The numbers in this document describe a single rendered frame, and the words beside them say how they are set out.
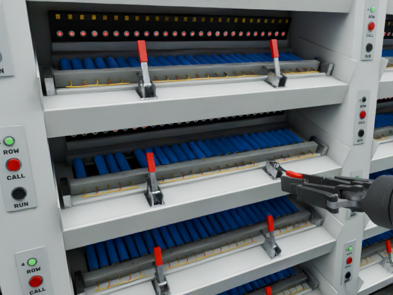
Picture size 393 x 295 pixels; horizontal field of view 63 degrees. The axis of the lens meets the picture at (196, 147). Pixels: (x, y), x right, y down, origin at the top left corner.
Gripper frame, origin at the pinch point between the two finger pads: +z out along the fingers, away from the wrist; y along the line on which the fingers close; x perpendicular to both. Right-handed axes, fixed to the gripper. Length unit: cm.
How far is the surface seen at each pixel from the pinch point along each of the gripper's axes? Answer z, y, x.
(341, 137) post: 5.8, 17.9, 6.5
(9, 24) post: 1, -45, 30
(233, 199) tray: 7.1, -11.3, -2.1
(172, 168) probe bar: 11.4, -21.4, 5.6
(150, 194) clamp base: 6.9, -27.8, 2.4
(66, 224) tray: 7.2, -41.9, 0.4
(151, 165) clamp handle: 7.3, -26.7, 7.4
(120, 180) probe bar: 11.9, -31.7, 5.0
